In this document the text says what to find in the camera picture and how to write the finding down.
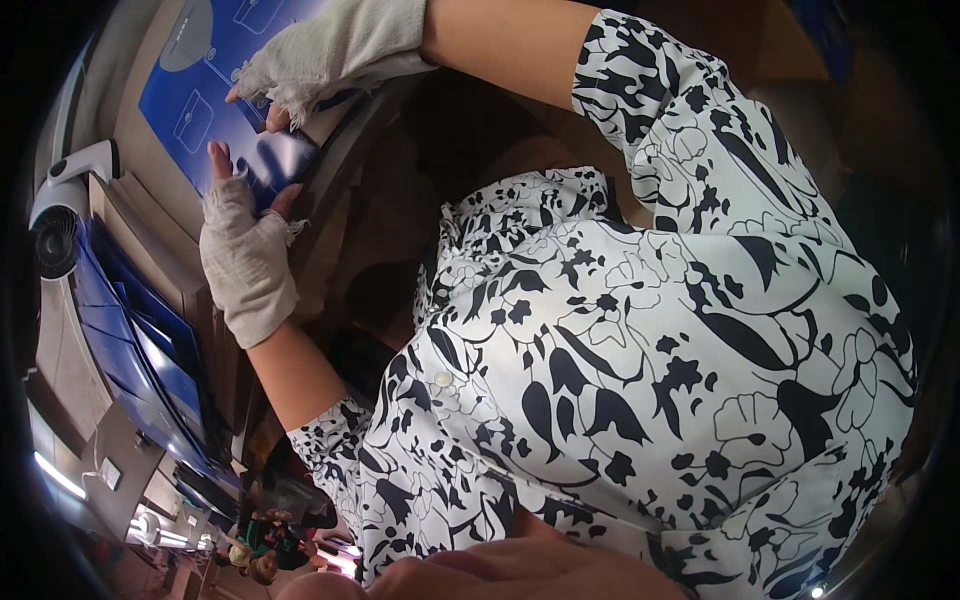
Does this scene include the person's right hand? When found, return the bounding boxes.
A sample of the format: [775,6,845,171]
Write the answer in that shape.
[224,0,410,135]

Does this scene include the person's body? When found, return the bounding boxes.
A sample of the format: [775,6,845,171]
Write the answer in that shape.
[276,7,921,600]

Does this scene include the blue printed carton sheet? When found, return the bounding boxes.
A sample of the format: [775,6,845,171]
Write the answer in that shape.
[138,0,363,216]

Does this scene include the stack of blue carton sheets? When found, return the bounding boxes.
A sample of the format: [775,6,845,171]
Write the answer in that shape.
[69,216,243,492]

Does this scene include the white desk fan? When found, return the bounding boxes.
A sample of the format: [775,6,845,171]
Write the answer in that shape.
[28,138,122,283]

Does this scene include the person's left hand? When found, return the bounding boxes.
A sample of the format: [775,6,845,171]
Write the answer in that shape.
[198,141,309,351]

